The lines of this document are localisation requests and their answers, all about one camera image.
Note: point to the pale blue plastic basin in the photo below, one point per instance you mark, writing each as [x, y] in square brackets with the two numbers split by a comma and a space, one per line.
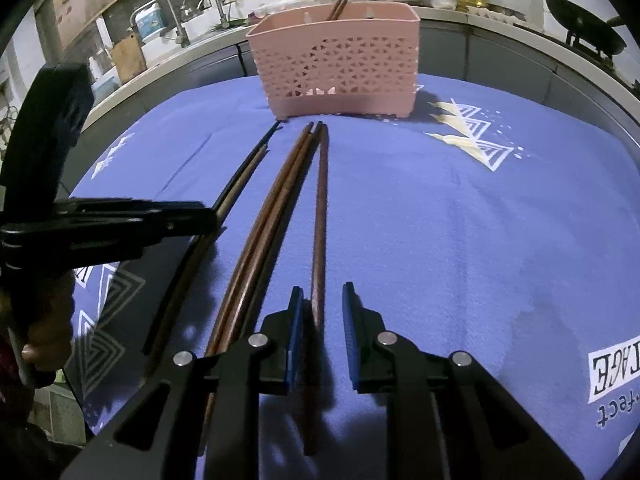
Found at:
[102, 85]

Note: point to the grey kitchen counter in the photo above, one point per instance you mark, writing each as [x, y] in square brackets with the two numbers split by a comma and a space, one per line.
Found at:
[492, 50]

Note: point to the egg tray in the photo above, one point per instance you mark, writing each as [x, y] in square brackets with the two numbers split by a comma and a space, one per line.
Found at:
[492, 10]

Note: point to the pink plastic utensil basket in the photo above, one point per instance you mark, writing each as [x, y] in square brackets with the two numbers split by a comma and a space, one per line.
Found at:
[340, 70]

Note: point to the gas stove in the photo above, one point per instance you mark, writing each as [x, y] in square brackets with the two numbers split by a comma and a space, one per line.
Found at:
[592, 46]

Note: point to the person's left hand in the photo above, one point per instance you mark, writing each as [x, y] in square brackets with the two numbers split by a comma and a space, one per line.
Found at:
[47, 320]

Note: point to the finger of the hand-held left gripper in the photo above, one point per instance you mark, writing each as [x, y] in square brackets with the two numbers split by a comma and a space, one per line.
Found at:
[150, 208]
[100, 240]

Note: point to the black wok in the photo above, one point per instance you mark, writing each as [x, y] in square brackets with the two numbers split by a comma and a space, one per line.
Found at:
[585, 22]

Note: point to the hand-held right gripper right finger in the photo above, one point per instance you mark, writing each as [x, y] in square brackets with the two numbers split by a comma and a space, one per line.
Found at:
[350, 332]

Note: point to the black chopstick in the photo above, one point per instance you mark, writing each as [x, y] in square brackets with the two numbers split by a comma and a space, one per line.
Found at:
[248, 162]

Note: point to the blue and white container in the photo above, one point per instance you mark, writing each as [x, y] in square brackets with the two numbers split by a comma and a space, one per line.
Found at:
[150, 21]

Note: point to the steel gooseneck faucet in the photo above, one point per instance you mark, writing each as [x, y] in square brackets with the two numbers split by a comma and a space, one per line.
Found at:
[220, 10]
[175, 22]

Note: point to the olive brown chopstick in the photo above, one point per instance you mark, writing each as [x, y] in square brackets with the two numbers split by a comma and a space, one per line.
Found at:
[244, 183]

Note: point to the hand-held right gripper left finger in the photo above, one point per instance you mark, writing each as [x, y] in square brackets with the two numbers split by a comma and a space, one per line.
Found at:
[296, 332]

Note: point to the blue printed tablecloth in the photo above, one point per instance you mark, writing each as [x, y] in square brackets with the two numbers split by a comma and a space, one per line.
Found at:
[450, 235]

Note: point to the small wooden cutting board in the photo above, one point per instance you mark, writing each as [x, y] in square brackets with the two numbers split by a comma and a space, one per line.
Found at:
[127, 60]

